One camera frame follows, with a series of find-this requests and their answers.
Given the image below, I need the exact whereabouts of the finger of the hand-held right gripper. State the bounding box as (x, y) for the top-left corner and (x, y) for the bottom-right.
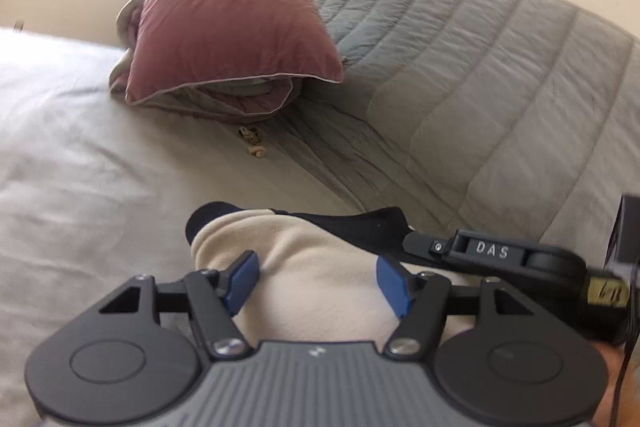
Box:
(402, 229), (458, 263)

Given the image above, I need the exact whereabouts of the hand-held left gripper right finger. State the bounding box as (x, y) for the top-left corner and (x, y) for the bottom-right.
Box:
(376, 254), (526, 360)

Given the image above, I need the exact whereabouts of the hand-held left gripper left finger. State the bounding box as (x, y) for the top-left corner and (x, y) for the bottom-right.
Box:
(97, 249), (261, 360)

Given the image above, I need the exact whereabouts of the beige and black printed sweatshirt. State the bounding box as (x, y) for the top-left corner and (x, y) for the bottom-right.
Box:
(185, 202), (483, 347)

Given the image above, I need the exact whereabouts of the person's right forearm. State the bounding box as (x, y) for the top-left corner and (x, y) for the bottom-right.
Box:
(597, 342), (636, 427)

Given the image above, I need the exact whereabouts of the grey quilted headboard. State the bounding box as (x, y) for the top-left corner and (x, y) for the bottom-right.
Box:
(280, 0), (640, 258)

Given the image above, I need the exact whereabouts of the folded white and pink quilt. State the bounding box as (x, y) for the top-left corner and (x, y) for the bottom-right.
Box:
(109, 0), (298, 124)

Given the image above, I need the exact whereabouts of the grey bed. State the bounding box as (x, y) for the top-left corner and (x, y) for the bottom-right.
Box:
(0, 27), (456, 427)

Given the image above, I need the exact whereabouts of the pink pillow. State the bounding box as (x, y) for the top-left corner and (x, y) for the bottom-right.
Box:
(125, 0), (346, 106)

